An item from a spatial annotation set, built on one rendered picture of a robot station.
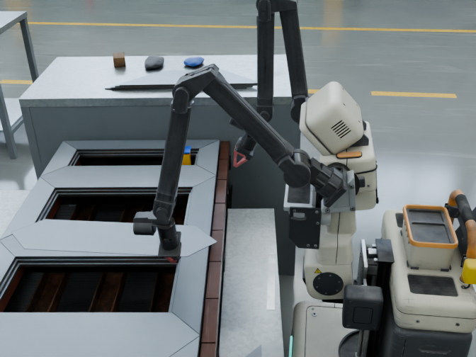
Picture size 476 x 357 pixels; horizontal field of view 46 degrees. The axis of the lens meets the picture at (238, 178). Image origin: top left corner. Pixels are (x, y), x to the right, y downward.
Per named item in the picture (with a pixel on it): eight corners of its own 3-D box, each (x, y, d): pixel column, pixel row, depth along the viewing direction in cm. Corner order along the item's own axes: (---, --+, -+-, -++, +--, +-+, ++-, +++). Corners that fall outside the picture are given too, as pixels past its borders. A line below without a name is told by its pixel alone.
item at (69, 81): (20, 107, 259) (18, 98, 257) (58, 64, 311) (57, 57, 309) (302, 104, 256) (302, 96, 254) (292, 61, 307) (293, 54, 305)
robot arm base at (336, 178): (348, 189, 154) (346, 168, 164) (326, 172, 152) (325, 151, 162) (327, 209, 158) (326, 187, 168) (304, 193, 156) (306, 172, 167)
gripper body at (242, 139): (234, 151, 203) (243, 136, 199) (238, 139, 211) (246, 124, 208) (250, 159, 203) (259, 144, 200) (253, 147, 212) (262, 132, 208)
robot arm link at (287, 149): (202, 60, 142) (207, 49, 151) (166, 94, 147) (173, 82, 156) (317, 177, 154) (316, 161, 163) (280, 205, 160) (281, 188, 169)
